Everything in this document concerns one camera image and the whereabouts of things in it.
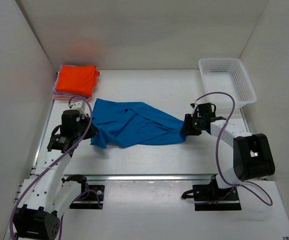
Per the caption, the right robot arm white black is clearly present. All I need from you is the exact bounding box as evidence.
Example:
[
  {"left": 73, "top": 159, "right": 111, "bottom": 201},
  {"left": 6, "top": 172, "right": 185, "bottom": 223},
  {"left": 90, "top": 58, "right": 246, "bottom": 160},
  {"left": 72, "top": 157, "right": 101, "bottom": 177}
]
[{"left": 180, "top": 103, "right": 275, "bottom": 201}]

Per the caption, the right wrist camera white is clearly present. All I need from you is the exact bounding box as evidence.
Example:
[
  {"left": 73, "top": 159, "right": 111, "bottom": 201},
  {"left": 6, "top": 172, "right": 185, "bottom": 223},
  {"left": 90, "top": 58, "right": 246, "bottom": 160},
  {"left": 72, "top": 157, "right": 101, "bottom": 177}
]
[{"left": 190, "top": 102, "right": 198, "bottom": 111}]

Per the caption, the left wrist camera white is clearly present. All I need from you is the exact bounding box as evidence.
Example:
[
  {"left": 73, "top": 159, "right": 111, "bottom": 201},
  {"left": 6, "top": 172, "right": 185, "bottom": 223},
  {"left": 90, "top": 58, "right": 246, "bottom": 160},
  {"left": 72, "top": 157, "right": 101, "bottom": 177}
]
[{"left": 68, "top": 100, "right": 86, "bottom": 113}]

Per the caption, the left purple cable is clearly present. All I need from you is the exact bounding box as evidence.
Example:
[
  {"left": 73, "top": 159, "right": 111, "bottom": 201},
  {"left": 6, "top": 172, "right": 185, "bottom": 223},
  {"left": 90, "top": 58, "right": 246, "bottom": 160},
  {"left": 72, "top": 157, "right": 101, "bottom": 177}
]
[{"left": 9, "top": 96, "right": 100, "bottom": 240}]

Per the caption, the purple cable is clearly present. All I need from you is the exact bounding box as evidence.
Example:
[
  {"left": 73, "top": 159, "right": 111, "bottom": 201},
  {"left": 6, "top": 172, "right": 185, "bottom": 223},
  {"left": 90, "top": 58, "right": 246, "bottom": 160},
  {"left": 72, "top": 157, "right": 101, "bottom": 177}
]
[
  {"left": 9, "top": 96, "right": 100, "bottom": 240},
  {"left": 191, "top": 91, "right": 273, "bottom": 207}
]

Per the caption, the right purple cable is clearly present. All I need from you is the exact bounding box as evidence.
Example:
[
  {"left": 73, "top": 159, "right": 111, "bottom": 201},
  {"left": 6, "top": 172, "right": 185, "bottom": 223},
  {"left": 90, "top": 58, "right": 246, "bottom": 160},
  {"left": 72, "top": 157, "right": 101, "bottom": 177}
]
[{"left": 191, "top": 91, "right": 273, "bottom": 207}]

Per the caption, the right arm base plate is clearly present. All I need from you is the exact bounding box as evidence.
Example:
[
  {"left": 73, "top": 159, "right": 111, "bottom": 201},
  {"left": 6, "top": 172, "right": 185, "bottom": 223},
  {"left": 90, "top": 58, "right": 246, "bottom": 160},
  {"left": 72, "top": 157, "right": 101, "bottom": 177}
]
[{"left": 181, "top": 180, "right": 242, "bottom": 212}]

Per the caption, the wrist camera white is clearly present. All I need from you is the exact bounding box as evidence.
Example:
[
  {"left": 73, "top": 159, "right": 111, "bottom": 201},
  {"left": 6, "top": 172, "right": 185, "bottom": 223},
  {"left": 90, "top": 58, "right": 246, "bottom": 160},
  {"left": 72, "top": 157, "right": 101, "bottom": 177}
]
[
  {"left": 190, "top": 102, "right": 198, "bottom": 111},
  {"left": 68, "top": 100, "right": 86, "bottom": 113}
]

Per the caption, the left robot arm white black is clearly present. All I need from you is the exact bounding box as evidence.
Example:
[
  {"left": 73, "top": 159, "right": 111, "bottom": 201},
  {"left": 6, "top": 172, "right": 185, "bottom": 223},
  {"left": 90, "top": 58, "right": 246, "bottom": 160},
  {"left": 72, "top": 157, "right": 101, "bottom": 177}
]
[{"left": 9, "top": 109, "right": 98, "bottom": 240}]

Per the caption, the blue t shirt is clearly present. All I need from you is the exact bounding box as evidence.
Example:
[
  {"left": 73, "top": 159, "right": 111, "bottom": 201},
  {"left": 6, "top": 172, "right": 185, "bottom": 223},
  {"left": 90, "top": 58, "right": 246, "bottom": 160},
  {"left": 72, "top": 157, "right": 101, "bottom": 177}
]
[{"left": 90, "top": 98, "right": 187, "bottom": 149}]

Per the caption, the white plastic basket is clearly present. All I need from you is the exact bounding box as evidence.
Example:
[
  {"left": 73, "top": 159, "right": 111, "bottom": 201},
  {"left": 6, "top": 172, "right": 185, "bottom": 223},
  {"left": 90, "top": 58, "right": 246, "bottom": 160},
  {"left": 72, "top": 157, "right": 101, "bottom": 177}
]
[{"left": 198, "top": 57, "right": 257, "bottom": 108}]

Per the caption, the folded orange t shirt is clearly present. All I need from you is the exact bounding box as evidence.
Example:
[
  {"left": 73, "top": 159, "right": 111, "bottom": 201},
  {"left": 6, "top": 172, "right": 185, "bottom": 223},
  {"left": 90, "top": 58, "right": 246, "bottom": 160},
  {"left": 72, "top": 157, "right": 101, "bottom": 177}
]
[{"left": 56, "top": 64, "right": 101, "bottom": 97}]

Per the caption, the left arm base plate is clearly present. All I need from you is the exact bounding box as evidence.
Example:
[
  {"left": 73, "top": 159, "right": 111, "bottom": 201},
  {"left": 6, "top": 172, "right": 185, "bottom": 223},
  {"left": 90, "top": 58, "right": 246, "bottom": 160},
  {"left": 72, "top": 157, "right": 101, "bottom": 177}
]
[{"left": 69, "top": 184, "right": 105, "bottom": 210}]

